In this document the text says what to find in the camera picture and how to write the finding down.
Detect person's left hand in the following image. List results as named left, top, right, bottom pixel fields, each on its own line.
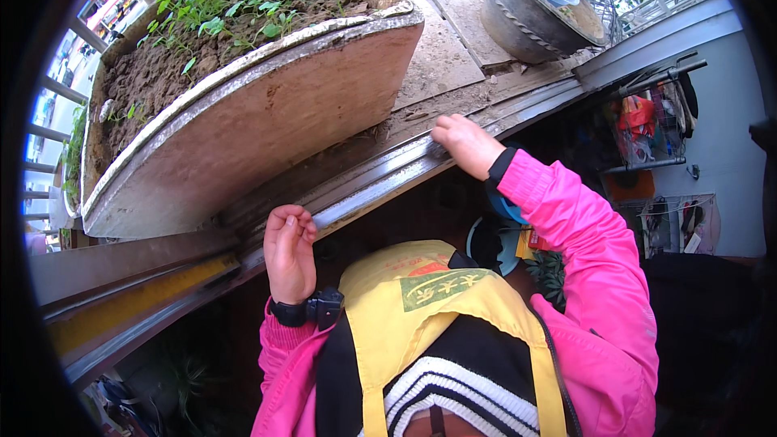
left=264, top=204, right=318, bottom=305

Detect person's right hand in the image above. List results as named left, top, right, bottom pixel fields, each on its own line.
left=431, top=113, right=507, bottom=181

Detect black wrist band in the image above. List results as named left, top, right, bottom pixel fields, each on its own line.
left=269, top=287, right=346, bottom=332
left=486, top=147, right=518, bottom=187

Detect dusty flat tile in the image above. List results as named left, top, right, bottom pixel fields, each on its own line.
left=393, top=0, right=486, bottom=112
left=425, top=0, right=518, bottom=70

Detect large white soil-filled planter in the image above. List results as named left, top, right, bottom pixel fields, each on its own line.
left=80, top=0, right=426, bottom=240

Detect grey round clay pot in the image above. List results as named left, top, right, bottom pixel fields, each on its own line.
left=481, top=0, right=609, bottom=65

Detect yellow and red packet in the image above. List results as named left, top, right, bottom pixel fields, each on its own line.
left=515, top=225, right=551, bottom=261

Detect person's body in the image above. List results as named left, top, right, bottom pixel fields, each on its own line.
left=316, top=240, right=660, bottom=437

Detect dark green leafy plant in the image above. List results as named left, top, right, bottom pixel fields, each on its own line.
left=524, top=249, right=569, bottom=312

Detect orange box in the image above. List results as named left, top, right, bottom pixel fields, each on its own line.
left=606, top=170, right=657, bottom=203

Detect green seedlings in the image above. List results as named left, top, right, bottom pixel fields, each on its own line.
left=136, top=0, right=350, bottom=76

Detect hanging rack with tools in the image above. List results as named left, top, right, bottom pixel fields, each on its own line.
left=625, top=193, right=722, bottom=259

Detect metal balcony grille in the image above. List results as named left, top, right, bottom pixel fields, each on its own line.
left=23, top=0, right=723, bottom=252

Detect metal window frame rail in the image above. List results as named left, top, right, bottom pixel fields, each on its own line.
left=30, top=76, right=586, bottom=390

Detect wire rack with goods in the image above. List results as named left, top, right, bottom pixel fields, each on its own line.
left=601, top=51, right=709, bottom=174

